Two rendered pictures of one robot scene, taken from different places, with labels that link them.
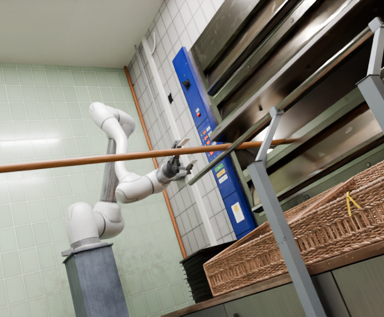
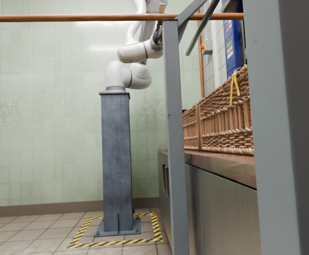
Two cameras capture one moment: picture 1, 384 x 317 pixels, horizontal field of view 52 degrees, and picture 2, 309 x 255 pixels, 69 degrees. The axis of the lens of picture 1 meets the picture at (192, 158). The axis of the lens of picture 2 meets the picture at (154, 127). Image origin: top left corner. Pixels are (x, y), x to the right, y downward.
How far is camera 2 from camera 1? 0.88 m
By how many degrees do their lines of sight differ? 35
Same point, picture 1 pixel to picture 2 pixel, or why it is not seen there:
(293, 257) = (169, 139)
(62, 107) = not seen: outside the picture
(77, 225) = (109, 76)
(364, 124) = not seen: outside the picture
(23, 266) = (95, 97)
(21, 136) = (106, 11)
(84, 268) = (105, 105)
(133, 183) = (128, 47)
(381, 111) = not seen: outside the picture
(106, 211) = (134, 69)
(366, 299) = (210, 221)
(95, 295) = (109, 124)
